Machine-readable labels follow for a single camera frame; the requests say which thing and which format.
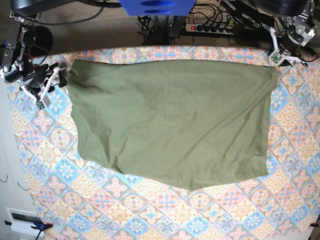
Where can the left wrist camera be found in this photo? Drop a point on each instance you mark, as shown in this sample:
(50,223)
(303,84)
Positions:
(276,58)

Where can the white power strip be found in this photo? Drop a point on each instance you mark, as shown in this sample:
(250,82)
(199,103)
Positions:
(210,29)

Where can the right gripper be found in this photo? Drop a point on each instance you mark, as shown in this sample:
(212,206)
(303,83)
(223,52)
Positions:
(44,80)

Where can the black round stool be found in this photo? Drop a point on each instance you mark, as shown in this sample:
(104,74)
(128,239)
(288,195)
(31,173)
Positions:
(43,41)

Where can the red clamp bottom right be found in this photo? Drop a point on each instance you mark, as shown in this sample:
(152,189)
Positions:
(314,225)

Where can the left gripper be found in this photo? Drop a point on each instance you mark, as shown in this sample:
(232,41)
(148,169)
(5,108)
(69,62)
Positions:
(288,43)

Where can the green t-shirt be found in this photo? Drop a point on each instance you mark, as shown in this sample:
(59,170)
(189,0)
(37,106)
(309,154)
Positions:
(190,124)

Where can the patterned tablecloth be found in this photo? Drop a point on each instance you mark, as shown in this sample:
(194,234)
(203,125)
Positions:
(85,201)

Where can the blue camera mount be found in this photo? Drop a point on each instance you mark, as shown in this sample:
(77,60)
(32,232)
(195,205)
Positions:
(157,7)

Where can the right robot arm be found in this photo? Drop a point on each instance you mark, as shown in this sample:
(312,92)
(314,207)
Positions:
(25,42)

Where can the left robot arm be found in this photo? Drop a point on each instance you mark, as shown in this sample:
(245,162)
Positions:
(288,12)

